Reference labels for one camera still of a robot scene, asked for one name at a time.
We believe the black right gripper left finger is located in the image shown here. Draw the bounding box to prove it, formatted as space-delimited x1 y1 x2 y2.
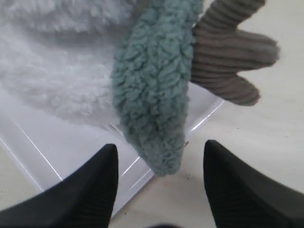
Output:
0 144 119 228

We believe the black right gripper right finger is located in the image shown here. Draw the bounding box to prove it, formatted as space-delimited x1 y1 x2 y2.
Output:
203 140 304 228

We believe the green knitted scarf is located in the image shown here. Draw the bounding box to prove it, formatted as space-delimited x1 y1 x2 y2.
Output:
111 0 203 177

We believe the white plush snowman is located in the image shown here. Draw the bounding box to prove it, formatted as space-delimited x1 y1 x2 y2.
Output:
0 0 280 130

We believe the white plastic tray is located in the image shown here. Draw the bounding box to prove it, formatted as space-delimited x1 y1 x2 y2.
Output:
0 83 238 219

